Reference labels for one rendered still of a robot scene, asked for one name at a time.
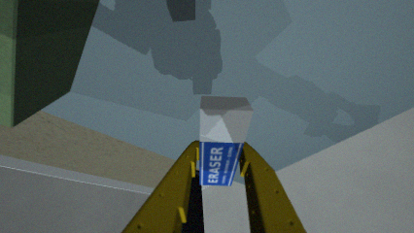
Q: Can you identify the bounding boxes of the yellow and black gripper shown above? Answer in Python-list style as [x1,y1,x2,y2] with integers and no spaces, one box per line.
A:
[121,141,306,233]

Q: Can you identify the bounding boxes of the white eraser with blue sleeve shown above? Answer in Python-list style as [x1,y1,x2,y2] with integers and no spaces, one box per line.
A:
[199,96,254,185]

